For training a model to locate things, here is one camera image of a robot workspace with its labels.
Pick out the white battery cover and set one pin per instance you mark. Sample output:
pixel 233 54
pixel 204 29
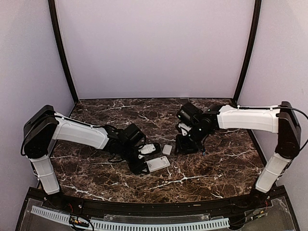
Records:
pixel 167 149

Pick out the white remote control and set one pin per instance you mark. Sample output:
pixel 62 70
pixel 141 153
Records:
pixel 157 164

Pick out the white slotted cable duct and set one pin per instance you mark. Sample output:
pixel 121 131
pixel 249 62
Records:
pixel 133 223

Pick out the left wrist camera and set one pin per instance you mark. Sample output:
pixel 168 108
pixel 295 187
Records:
pixel 149 149

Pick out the black front rail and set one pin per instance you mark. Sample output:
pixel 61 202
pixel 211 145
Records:
pixel 234 206

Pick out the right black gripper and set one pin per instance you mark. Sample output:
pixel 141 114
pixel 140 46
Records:
pixel 183 148

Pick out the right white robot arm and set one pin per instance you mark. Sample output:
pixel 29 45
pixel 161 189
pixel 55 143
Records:
pixel 196 125

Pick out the right black frame post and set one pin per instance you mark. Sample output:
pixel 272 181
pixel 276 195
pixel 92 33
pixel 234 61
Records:
pixel 249 50

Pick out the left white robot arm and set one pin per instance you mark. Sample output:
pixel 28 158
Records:
pixel 47 125

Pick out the left black frame post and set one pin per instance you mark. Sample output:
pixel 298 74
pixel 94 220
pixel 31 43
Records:
pixel 61 51

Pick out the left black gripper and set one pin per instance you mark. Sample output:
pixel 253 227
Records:
pixel 136 168

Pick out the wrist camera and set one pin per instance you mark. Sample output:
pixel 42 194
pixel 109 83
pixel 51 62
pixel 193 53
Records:
pixel 183 128
pixel 149 149

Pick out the black frame post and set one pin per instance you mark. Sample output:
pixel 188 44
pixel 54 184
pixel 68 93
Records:
pixel 61 51
pixel 249 50

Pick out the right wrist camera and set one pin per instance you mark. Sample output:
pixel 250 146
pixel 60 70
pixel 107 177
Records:
pixel 183 128

